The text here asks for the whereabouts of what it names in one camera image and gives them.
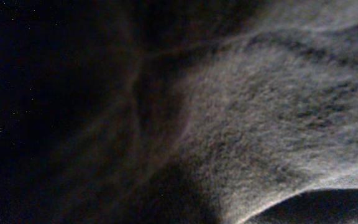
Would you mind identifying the dark green Nike t-shirt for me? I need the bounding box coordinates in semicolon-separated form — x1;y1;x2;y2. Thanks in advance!
0;1;358;223

